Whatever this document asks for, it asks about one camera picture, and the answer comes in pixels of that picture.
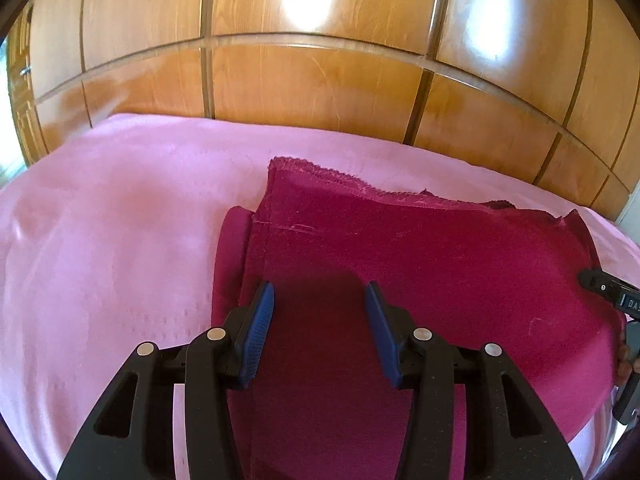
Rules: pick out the person's right hand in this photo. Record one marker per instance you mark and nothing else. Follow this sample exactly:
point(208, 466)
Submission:
point(624, 362)

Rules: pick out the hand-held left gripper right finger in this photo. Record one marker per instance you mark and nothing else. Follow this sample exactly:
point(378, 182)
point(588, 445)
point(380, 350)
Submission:
point(382, 320)

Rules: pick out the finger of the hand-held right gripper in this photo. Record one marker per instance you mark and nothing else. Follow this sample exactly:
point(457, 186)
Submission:
point(600, 286)

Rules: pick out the dark red embroidered sweater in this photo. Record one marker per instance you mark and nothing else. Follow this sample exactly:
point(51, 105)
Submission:
point(450, 260)

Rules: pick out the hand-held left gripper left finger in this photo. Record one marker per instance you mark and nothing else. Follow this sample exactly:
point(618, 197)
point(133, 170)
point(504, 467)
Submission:
point(257, 320)

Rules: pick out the pink bed blanket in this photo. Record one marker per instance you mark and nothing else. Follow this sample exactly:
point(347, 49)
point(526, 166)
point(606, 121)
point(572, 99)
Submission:
point(110, 240)

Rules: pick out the wooden panelled wardrobe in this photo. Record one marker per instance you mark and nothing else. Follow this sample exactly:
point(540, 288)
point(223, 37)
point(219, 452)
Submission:
point(320, 75)

